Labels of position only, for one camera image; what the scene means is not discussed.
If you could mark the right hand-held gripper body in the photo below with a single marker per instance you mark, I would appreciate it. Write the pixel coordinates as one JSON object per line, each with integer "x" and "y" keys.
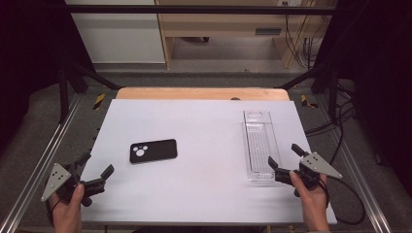
{"x": 319, "y": 165}

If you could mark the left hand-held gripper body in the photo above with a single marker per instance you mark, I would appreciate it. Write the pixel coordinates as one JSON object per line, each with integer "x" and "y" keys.
{"x": 55, "y": 181}

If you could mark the clear plastic packaging box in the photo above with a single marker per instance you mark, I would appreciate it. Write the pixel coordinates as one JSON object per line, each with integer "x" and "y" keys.
{"x": 260, "y": 145}

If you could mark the person's left hand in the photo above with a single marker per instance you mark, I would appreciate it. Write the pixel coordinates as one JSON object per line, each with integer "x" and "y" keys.
{"x": 66, "y": 213}

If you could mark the person's right hand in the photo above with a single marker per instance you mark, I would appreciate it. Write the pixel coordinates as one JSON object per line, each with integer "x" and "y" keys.
{"x": 314, "y": 207}

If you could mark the yellow black tape marker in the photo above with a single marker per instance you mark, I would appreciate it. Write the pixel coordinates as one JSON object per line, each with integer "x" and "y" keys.
{"x": 98, "y": 101}
{"x": 306, "y": 102}

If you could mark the black stand leg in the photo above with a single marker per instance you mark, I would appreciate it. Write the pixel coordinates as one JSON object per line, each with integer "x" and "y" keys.
{"x": 64, "y": 97}
{"x": 332, "y": 93}

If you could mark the white board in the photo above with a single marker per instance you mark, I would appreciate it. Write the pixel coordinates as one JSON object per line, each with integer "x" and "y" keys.
{"x": 200, "y": 181}

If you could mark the wooden table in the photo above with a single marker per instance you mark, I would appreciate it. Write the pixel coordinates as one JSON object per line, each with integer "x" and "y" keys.
{"x": 194, "y": 93}

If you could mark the black curtain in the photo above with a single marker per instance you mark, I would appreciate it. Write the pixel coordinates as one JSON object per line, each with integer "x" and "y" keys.
{"x": 29, "y": 48}
{"x": 382, "y": 64}

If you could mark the white cabinet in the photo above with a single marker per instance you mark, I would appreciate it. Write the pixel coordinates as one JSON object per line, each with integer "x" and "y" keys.
{"x": 120, "y": 35}

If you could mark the light wooden desk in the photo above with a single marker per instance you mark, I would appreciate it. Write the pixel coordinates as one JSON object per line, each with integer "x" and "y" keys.
{"x": 220, "y": 24}

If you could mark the black horizontal bar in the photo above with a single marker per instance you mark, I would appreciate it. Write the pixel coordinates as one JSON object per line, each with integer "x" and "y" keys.
{"x": 194, "y": 9}

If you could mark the aluminium rail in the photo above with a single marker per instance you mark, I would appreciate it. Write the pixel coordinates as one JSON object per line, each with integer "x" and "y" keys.
{"x": 362, "y": 181}
{"x": 39, "y": 161}

